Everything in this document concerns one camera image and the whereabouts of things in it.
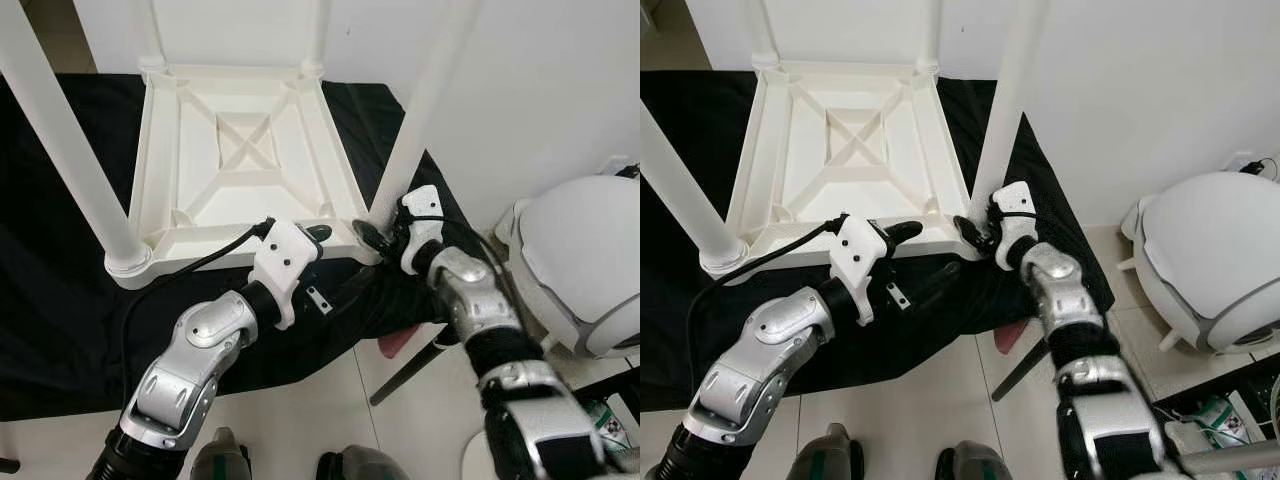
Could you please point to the black tablecloth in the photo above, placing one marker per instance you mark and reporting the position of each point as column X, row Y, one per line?
column 40, row 280
column 670, row 300

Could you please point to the grey metal bar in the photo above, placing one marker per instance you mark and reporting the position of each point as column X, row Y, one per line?
column 1230, row 460

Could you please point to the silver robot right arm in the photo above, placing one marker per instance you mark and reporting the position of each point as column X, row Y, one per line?
column 470, row 290
column 1060, row 290

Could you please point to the green white device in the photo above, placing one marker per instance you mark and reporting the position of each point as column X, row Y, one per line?
column 1215, row 420
column 612, row 420

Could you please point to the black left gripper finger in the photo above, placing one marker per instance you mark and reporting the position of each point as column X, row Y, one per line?
column 900, row 233
column 320, row 233
column 935, row 281
column 352, row 285

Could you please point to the black flat box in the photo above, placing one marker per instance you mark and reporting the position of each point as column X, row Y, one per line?
column 1175, row 400
column 630, row 392

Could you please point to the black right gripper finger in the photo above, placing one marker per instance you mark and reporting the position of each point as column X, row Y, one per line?
column 969, row 234
column 370, row 240

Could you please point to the silver robot left leg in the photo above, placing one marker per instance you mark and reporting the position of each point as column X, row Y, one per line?
column 220, row 458
column 828, row 458

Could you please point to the white plastic table top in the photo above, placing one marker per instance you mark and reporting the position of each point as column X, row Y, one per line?
column 790, row 150
column 200, row 150

